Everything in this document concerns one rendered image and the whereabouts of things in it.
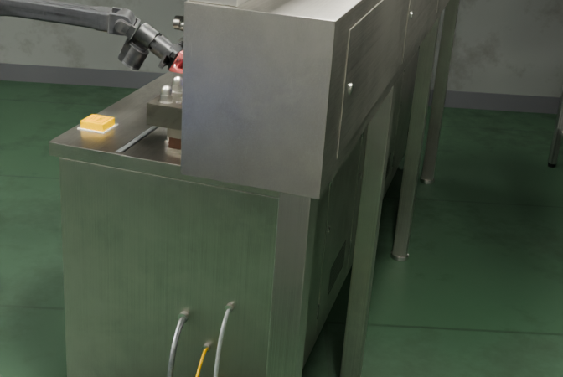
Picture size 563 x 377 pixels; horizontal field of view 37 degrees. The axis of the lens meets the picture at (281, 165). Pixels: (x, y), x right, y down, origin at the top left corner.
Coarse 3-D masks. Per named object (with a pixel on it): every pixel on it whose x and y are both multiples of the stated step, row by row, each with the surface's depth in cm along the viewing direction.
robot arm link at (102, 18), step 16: (0, 0) 222; (16, 0) 223; (32, 0) 224; (48, 0) 225; (16, 16) 225; (32, 16) 225; (48, 16) 225; (64, 16) 225; (80, 16) 225; (96, 16) 224; (112, 16) 224; (128, 16) 225; (112, 32) 226
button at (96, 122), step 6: (84, 120) 230; (90, 120) 231; (96, 120) 231; (102, 120) 231; (108, 120) 232; (114, 120) 234; (84, 126) 230; (90, 126) 229; (96, 126) 229; (102, 126) 228; (108, 126) 231
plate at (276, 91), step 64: (256, 0) 138; (320, 0) 142; (384, 0) 166; (448, 0) 316; (192, 64) 136; (256, 64) 133; (320, 64) 130; (384, 64) 181; (192, 128) 140; (256, 128) 137; (320, 128) 134; (320, 192) 138
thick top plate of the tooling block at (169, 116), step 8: (176, 96) 221; (152, 104) 214; (160, 104) 214; (168, 104) 214; (176, 104) 215; (152, 112) 215; (160, 112) 214; (168, 112) 213; (176, 112) 213; (152, 120) 216; (160, 120) 215; (168, 120) 214; (176, 120) 214; (176, 128) 214
